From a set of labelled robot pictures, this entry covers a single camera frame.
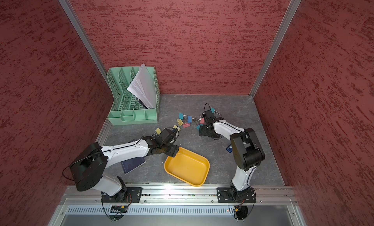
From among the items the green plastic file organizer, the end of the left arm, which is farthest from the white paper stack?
the end of the left arm

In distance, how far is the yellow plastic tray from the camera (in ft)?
2.57

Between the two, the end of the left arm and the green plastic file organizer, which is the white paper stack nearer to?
the green plastic file organizer

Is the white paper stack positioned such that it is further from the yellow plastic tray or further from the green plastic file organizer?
the yellow plastic tray

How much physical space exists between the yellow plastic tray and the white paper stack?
40 centimetres

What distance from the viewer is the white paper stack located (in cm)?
92
